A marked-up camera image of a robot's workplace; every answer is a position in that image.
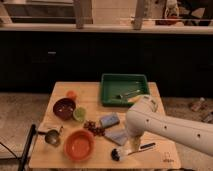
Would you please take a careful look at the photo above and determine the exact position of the grey blue towel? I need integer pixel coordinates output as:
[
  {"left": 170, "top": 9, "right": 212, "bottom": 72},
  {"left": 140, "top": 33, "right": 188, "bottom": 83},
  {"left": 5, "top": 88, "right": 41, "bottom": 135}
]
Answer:
[{"left": 105, "top": 129, "right": 128, "bottom": 146}]

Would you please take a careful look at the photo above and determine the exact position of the bunch of dark grapes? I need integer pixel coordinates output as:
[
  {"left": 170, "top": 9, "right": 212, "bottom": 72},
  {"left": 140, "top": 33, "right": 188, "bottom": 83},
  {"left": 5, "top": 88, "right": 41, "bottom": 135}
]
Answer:
[{"left": 83, "top": 121, "right": 105, "bottom": 136}]

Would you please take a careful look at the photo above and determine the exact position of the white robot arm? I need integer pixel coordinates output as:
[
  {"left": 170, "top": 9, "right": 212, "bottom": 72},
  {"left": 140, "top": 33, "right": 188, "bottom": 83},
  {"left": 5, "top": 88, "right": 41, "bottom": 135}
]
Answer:
[{"left": 125, "top": 95, "right": 213, "bottom": 156}]

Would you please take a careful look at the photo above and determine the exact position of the purple bowl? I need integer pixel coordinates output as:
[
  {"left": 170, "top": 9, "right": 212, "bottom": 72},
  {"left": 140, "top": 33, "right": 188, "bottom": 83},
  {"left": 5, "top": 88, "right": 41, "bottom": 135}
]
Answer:
[{"left": 53, "top": 98, "right": 76, "bottom": 120}]

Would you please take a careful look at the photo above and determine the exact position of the green lime cup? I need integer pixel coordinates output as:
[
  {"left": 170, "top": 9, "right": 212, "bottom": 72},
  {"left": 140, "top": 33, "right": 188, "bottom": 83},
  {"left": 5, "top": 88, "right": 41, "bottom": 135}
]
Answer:
[{"left": 73, "top": 107, "right": 86, "bottom": 122}]

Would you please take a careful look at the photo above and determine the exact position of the blue sponge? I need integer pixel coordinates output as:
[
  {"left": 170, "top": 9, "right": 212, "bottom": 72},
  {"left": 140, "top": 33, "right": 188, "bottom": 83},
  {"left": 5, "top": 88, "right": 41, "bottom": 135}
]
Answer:
[{"left": 100, "top": 113, "right": 120, "bottom": 128}]

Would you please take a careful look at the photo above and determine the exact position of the small orange fruit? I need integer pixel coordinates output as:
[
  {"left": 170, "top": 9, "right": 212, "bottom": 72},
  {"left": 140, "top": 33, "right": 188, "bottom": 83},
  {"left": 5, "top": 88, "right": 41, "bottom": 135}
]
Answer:
[{"left": 66, "top": 91, "right": 77, "bottom": 100}]

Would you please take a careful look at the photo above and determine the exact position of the metal measuring cup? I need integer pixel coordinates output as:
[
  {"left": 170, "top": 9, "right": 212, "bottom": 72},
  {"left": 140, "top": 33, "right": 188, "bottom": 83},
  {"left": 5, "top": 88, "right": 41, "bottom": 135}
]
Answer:
[{"left": 38, "top": 125, "right": 62, "bottom": 146}]

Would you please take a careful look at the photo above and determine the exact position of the metal utensil in tray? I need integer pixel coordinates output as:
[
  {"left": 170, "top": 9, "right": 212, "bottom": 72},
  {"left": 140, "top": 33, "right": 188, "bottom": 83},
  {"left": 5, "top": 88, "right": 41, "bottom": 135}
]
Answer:
[{"left": 116, "top": 89, "right": 141, "bottom": 99}]

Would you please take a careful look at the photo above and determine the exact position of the green plastic tray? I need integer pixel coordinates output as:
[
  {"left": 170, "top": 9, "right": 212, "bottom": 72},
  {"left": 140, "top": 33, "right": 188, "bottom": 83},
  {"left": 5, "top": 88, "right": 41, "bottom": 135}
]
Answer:
[{"left": 100, "top": 73, "right": 150, "bottom": 107}]

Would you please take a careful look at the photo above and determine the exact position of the orange bowl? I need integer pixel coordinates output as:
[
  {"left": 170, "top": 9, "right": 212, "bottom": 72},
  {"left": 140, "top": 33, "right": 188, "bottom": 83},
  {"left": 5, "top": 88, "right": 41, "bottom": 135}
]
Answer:
[{"left": 64, "top": 129, "right": 94, "bottom": 162}]

